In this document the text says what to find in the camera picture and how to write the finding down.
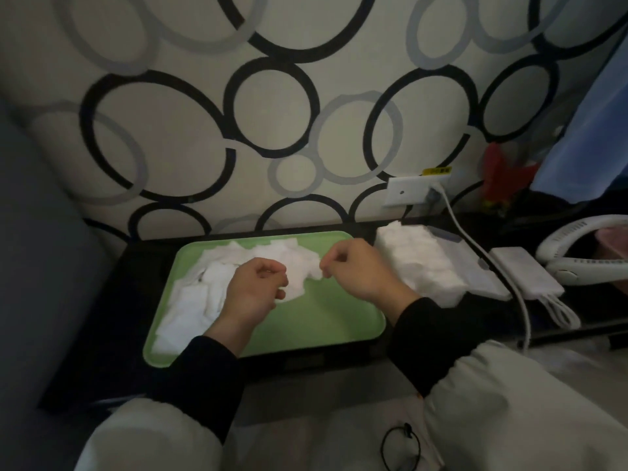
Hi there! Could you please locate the person's right hand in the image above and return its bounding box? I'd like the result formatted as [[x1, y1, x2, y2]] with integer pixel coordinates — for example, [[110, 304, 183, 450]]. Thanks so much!
[[319, 238, 423, 327]]

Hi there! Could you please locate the person's left hand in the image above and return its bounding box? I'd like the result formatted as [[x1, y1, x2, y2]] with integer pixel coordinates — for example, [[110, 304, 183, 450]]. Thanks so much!
[[205, 257, 289, 358]]

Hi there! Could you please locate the pile of white cotton pads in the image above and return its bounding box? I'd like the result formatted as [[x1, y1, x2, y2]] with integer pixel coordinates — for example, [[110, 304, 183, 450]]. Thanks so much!
[[154, 238, 326, 357]]

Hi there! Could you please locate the green plastic tray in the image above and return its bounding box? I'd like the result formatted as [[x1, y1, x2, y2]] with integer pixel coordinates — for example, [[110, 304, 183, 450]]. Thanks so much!
[[142, 231, 387, 370]]

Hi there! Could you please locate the clear plastic box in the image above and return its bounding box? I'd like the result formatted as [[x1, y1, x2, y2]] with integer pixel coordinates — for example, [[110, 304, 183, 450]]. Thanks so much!
[[375, 220, 468, 309]]

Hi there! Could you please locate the person's left forearm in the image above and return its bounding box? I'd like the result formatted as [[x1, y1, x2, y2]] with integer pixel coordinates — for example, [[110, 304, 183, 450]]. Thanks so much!
[[73, 336, 245, 471]]

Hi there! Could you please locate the person's right forearm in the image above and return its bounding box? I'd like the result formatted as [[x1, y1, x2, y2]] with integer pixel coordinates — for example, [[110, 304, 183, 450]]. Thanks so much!
[[387, 296, 628, 471]]

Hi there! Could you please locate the red decoration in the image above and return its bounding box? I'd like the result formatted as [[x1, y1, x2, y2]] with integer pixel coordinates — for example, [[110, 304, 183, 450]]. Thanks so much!
[[480, 141, 536, 213]]

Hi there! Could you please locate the white power bank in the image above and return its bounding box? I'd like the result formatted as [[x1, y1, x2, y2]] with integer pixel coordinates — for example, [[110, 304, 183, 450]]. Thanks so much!
[[489, 247, 565, 301]]

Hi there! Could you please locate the white neck fan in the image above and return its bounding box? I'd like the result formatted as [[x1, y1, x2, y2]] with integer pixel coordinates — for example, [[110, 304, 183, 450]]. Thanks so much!
[[535, 214, 628, 286]]

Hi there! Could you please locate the grey upholstered sofa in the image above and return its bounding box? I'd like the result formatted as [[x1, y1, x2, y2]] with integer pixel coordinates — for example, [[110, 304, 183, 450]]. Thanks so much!
[[0, 102, 114, 471]]

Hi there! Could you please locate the pink plastic basin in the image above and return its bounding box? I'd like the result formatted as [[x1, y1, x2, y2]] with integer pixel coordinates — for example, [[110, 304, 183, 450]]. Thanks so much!
[[593, 228, 628, 262]]

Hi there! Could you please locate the blue curtain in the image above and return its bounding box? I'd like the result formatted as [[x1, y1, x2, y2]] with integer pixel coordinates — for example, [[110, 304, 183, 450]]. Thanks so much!
[[532, 39, 628, 204]]

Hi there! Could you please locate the white wall socket plate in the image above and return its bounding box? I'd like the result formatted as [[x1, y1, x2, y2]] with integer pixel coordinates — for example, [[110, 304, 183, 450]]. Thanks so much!
[[382, 175, 450, 209]]

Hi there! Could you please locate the white charger cable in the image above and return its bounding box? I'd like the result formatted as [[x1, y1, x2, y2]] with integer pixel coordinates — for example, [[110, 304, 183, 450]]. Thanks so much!
[[431, 183, 533, 353]]

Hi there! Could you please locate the black hair tie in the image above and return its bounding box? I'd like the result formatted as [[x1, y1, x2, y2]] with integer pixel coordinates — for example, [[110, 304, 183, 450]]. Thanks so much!
[[381, 423, 423, 471]]

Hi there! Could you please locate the white looped cable bundle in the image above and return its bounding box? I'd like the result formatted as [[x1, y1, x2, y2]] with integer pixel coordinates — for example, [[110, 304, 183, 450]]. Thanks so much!
[[537, 294, 582, 331]]

